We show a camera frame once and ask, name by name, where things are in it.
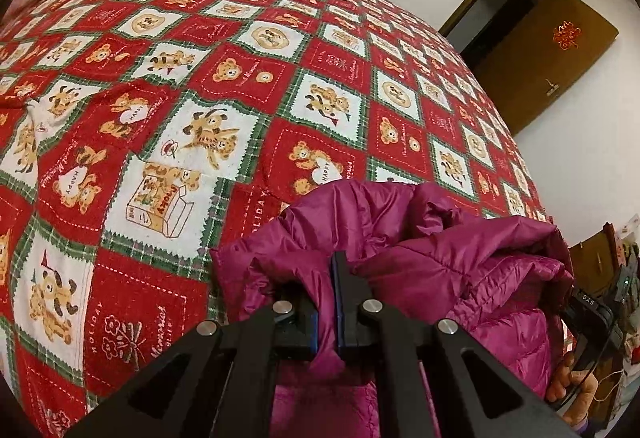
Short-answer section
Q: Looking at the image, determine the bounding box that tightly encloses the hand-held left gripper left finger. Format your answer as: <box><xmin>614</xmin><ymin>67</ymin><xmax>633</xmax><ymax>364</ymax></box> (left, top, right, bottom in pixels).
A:
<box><xmin>65</xmin><ymin>285</ymin><xmax>319</xmax><ymax>438</ymax></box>

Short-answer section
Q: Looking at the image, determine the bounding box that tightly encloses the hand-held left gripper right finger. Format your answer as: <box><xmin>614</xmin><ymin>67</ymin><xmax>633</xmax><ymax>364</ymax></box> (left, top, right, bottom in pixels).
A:
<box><xmin>332</xmin><ymin>251</ymin><xmax>581</xmax><ymax>438</ymax></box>

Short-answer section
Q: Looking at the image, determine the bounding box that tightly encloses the magenta puffer jacket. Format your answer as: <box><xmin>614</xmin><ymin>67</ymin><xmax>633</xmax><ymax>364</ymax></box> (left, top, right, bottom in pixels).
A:
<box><xmin>210</xmin><ymin>178</ymin><xmax>576</xmax><ymax>438</ymax></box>

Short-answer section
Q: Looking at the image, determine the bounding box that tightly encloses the person's right forearm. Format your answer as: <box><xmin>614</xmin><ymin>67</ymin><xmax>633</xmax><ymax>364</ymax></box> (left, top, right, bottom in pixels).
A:
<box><xmin>562</xmin><ymin>410</ymin><xmax>601</xmax><ymax>438</ymax></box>

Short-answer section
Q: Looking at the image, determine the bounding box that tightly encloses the person's right hand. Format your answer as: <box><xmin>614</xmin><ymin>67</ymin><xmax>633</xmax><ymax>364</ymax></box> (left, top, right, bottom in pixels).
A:
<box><xmin>545</xmin><ymin>352</ymin><xmax>599</xmax><ymax>419</ymax></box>

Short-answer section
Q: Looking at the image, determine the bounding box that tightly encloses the wooden dresser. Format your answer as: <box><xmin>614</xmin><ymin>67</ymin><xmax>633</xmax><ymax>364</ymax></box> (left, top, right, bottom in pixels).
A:
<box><xmin>567</xmin><ymin>223</ymin><xmax>640</xmax><ymax>299</ymax></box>

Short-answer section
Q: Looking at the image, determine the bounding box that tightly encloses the brown wooden door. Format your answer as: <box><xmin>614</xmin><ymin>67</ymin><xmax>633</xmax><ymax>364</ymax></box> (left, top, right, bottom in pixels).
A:
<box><xmin>472</xmin><ymin>0</ymin><xmax>620</xmax><ymax>135</ymax></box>

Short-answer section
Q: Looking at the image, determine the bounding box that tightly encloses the red bear-print bedsheet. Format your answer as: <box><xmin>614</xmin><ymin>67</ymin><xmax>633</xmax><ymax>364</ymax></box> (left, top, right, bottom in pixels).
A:
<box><xmin>0</xmin><ymin>0</ymin><xmax>553</xmax><ymax>438</ymax></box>

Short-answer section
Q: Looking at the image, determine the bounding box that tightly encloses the red paper door decoration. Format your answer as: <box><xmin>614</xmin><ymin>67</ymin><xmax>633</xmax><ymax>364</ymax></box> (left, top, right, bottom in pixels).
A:
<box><xmin>552</xmin><ymin>21</ymin><xmax>585</xmax><ymax>50</ymax></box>

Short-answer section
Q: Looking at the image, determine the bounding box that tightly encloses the black cable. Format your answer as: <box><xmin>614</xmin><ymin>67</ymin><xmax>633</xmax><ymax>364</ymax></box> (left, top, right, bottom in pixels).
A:
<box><xmin>547</xmin><ymin>333</ymin><xmax>613</xmax><ymax>406</ymax></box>

